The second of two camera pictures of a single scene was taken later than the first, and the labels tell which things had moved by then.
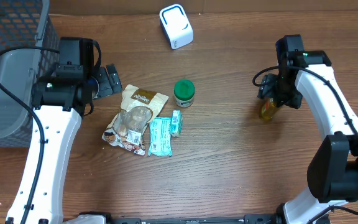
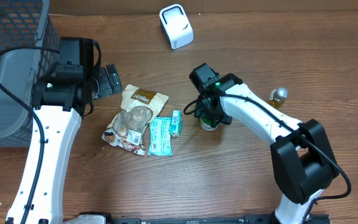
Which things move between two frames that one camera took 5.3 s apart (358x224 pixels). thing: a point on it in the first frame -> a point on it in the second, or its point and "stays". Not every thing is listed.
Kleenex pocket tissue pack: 176,123 stays
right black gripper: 268,91 -> 205,115
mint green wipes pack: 160,137 stays
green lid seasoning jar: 184,93 -> 207,127
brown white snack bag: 138,107 stays
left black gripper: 104,87 stays
